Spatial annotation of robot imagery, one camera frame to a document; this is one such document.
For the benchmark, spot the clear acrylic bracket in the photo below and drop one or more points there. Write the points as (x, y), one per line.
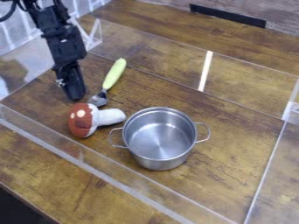
(93, 38)

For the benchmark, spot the plush brown white mushroom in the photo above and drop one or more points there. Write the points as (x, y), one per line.
(86, 117)

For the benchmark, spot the clear acrylic right barrier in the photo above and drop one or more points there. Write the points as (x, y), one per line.
(276, 204)

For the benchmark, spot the green handled metal spoon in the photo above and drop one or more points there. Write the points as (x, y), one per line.
(101, 99)

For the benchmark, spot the clear acrylic front barrier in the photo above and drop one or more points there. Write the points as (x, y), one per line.
(161, 197)

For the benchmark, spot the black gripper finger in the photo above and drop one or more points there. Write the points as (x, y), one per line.
(77, 82)
(64, 80)

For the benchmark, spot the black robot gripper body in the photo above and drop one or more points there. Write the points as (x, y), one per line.
(61, 33)

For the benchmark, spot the stainless steel pot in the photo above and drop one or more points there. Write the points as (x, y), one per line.
(160, 136)

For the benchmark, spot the clear acrylic barrier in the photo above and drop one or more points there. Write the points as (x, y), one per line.
(161, 197)
(276, 204)

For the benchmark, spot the black strip on table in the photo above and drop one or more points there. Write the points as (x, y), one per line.
(246, 20)

